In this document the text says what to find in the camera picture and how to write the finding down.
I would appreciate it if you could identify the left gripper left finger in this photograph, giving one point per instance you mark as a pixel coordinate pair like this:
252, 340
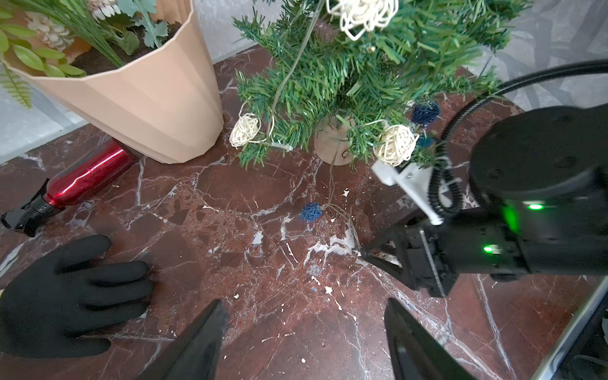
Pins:
195, 353

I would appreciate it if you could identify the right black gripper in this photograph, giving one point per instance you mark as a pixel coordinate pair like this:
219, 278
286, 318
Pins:
411, 254

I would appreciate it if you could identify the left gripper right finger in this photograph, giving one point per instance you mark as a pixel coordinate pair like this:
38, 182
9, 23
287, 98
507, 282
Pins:
414, 353

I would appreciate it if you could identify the small green christmas tree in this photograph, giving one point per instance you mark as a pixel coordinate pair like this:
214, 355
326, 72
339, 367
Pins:
365, 76

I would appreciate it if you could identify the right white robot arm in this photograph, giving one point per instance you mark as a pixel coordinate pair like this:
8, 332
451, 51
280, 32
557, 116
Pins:
540, 179

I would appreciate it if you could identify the black work glove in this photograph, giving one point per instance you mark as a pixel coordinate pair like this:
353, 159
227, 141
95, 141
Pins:
48, 309

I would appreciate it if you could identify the potted white flower plant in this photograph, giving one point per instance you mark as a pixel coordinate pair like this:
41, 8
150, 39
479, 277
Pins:
165, 105

